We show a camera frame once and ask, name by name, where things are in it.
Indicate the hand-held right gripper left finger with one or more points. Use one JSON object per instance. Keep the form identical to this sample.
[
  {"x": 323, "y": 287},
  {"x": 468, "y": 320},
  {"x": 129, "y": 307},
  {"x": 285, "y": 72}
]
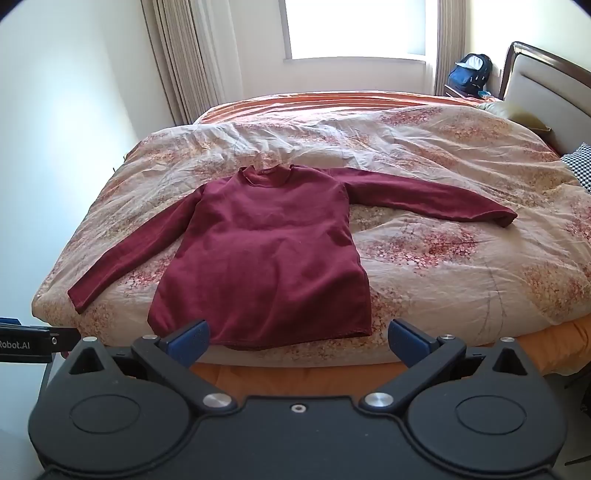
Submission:
[{"x": 191, "y": 341}]

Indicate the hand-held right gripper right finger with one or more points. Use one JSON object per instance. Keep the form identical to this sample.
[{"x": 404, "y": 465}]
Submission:
[{"x": 406, "y": 341}]

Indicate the maroon long-sleeve sweater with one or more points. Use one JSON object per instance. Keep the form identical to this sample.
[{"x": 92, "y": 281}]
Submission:
[{"x": 268, "y": 258}]

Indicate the floral beige quilt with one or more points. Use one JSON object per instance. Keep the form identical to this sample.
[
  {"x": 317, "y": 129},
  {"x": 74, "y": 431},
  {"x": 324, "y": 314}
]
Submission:
[{"x": 438, "y": 152}]

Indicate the houndstooth cloth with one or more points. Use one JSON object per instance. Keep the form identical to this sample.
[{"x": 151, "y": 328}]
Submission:
[{"x": 581, "y": 166}]

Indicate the olive gold pillow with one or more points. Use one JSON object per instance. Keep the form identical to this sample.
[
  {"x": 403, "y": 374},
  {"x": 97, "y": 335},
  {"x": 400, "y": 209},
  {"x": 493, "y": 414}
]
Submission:
[{"x": 512, "y": 115}]

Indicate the dark wooden nightstand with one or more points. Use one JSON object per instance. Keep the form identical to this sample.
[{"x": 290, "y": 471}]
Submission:
[{"x": 455, "y": 91}]

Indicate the orange striped bed sheet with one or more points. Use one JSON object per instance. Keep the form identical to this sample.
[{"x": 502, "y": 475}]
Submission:
[{"x": 323, "y": 99}]

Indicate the blue backpack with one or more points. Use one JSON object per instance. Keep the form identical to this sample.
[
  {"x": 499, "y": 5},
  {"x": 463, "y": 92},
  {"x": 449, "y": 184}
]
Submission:
[{"x": 468, "y": 74}]

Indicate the wide beige curtain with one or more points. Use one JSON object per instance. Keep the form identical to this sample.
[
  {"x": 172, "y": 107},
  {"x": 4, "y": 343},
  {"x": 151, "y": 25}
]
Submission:
[{"x": 184, "y": 55}]

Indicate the padded wooden headboard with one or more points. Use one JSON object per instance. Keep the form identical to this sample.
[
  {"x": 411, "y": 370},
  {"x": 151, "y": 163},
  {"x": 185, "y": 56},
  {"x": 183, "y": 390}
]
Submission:
[{"x": 540, "y": 87}]

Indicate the narrow beige curtain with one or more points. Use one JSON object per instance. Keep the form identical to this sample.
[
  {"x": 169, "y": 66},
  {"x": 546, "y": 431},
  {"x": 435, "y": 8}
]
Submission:
[{"x": 450, "y": 41}]

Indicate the bright window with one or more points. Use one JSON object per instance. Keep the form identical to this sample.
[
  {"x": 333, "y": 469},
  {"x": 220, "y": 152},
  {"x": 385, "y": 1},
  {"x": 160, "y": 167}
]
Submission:
[{"x": 360, "y": 27}]

